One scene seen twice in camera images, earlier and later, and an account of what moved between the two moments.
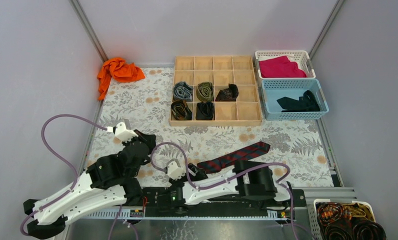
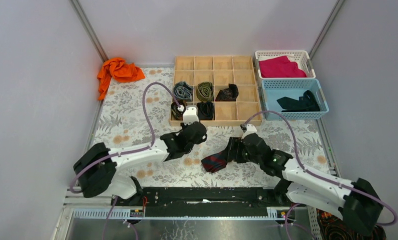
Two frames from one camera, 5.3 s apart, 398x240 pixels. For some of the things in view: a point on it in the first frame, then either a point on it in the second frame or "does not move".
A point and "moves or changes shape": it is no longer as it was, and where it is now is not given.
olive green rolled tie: [205, 91] does not move
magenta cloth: [279, 67] does not move
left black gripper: [143, 141] → [192, 131]
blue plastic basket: [294, 99] does not move
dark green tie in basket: [308, 103] does not move
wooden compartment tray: [214, 91] does not move
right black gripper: [200, 174] → [236, 143]
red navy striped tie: [227, 160] moves or changes shape
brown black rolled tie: [180, 110] does not move
